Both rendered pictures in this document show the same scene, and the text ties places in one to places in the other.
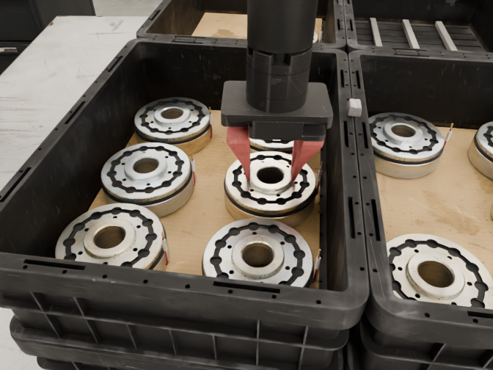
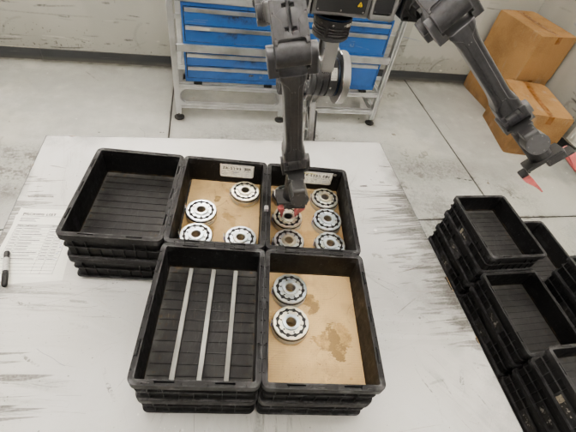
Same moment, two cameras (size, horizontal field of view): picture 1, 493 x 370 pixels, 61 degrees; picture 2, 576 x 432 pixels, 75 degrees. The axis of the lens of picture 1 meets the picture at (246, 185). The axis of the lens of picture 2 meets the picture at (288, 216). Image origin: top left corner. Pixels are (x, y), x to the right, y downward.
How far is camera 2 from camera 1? 140 cm
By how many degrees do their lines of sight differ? 90
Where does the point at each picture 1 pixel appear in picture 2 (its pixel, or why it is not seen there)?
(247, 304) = not seen: hidden behind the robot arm
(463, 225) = (226, 215)
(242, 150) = not seen: hidden behind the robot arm
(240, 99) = not seen: hidden behind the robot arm
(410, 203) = (241, 222)
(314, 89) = (280, 200)
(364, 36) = (235, 362)
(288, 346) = (278, 181)
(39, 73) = (471, 381)
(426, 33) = (184, 373)
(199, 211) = (307, 217)
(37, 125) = (422, 318)
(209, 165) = (309, 235)
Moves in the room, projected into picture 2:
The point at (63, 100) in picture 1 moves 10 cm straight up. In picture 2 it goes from (427, 345) to (441, 332)
